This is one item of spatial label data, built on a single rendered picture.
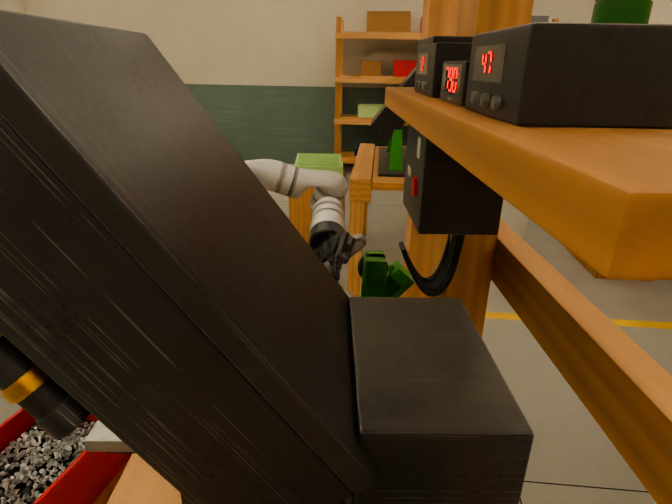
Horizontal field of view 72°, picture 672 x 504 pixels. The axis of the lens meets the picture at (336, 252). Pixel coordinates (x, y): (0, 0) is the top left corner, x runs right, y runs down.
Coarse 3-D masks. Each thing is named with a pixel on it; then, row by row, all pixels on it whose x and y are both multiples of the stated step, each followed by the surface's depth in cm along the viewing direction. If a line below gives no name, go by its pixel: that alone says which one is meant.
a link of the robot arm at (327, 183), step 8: (296, 168) 104; (296, 176) 103; (304, 176) 104; (312, 176) 104; (320, 176) 104; (328, 176) 105; (336, 176) 105; (296, 184) 103; (304, 184) 103; (312, 184) 103; (320, 184) 103; (328, 184) 103; (336, 184) 104; (344, 184) 105; (288, 192) 105; (296, 192) 104; (320, 192) 105; (328, 192) 104; (336, 192) 104; (344, 192) 106
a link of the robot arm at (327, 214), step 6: (324, 210) 96; (330, 210) 96; (336, 210) 97; (318, 216) 95; (324, 216) 94; (330, 216) 94; (336, 216) 95; (342, 216) 98; (312, 222) 95; (318, 222) 93; (336, 222) 93; (342, 222) 95; (360, 234) 96; (360, 240) 96; (354, 246) 97; (360, 246) 97; (354, 252) 98
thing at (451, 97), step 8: (448, 64) 60; (456, 64) 56; (464, 64) 53; (464, 72) 53; (448, 80) 60; (456, 80) 56; (464, 80) 53; (456, 88) 56; (464, 88) 54; (440, 96) 65; (448, 96) 60; (456, 96) 56; (464, 96) 54; (464, 104) 54
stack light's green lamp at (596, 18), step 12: (600, 0) 45; (612, 0) 44; (624, 0) 43; (636, 0) 43; (648, 0) 43; (600, 12) 45; (612, 12) 44; (624, 12) 43; (636, 12) 43; (648, 12) 44
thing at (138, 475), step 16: (128, 464) 85; (144, 464) 85; (128, 480) 82; (144, 480) 82; (160, 480) 82; (112, 496) 79; (128, 496) 79; (144, 496) 79; (160, 496) 79; (176, 496) 79
